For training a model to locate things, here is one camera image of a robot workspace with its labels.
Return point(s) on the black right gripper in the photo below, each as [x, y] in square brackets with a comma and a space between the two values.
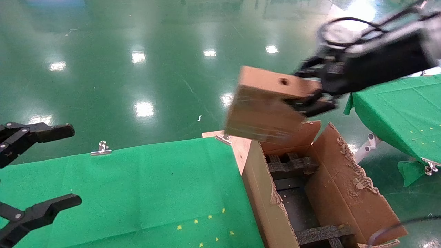
[379, 63]

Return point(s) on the small brown cardboard box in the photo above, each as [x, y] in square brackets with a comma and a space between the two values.
[262, 110]

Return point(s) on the green cloth side table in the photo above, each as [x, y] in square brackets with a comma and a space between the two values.
[396, 113]

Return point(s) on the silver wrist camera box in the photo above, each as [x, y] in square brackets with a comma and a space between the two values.
[336, 34]

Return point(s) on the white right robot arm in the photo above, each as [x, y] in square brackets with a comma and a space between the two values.
[434, 31]

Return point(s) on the large open cardboard carton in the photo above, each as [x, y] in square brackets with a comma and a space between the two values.
[265, 199]

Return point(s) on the large green table cloth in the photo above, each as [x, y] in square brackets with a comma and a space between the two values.
[120, 193]

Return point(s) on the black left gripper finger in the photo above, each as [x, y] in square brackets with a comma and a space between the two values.
[41, 212]
[41, 132]

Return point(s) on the black foam insert block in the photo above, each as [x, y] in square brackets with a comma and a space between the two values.
[293, 165]
[320, 234]

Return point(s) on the silver binder clip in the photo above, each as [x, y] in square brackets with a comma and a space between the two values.
[430, 167]
[224, 138]
[101, 148]

